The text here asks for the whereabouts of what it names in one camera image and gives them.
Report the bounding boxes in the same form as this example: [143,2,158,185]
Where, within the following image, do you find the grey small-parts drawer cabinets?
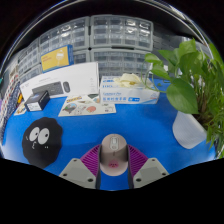
[16,13,201,81]

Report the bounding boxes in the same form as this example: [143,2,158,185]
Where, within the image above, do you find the beige computer mouse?
[99,133,129,178]

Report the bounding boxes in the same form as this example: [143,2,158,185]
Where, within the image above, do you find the navy dotted cloth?
[0,83,21,141]

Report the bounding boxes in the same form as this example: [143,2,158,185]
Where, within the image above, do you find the small black box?
[24,90,51,112]

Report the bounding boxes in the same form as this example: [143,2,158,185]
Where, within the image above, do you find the large white sticker sheet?
[57,94,117,118]

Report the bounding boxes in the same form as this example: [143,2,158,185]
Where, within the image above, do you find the white keyboard and mouse box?
[19,61,100,102]

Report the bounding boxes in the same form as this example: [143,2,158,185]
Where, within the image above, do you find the yellow box with blue edge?
[40,44,75,73]

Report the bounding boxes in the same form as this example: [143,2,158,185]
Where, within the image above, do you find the red and white checkered cloth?
[4,74,23,111]

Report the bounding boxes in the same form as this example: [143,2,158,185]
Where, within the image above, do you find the white ribbed plant pot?
[172,110,208,150]

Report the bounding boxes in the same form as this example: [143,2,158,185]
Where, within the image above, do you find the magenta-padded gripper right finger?
[126,144,170,190]

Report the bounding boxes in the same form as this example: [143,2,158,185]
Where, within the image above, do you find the white and blue glove box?
[99,73,161,106]

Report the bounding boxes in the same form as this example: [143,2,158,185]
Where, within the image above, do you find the small white sticker sheet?
[13,101,28,116]

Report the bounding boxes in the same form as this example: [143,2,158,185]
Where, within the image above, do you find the black mouse pad with eyes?
[21,116,64,170]

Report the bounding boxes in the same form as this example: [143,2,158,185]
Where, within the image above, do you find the dark overhead shelf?
[9,0,208,38]

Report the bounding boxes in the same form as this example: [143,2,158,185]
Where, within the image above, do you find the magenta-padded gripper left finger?
[59,144,103,190]

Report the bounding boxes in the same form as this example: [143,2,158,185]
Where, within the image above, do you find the green leafy plant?
[143,38,224,159]

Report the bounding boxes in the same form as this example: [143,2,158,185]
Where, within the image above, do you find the cream disposable gloves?
[113,73,148,89]

